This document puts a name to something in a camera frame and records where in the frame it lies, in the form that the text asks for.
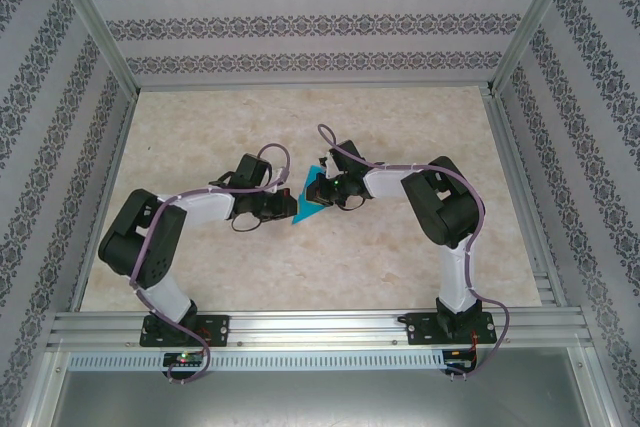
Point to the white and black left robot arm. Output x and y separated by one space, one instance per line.
210 207

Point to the grey metal sheet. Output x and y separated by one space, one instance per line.
320 402

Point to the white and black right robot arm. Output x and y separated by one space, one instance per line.
455 277

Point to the aluminium frame post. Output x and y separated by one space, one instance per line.
530 22
95 22

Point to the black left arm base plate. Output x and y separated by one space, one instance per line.
215 329

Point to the aluminium mounting rail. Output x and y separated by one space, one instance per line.
310 329

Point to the small circuit board green light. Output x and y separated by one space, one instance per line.
182 358

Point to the aluminium side rail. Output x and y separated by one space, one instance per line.
525 197

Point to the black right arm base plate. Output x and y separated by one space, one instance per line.
420 329

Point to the blue paper sheet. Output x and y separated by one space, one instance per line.
302 212

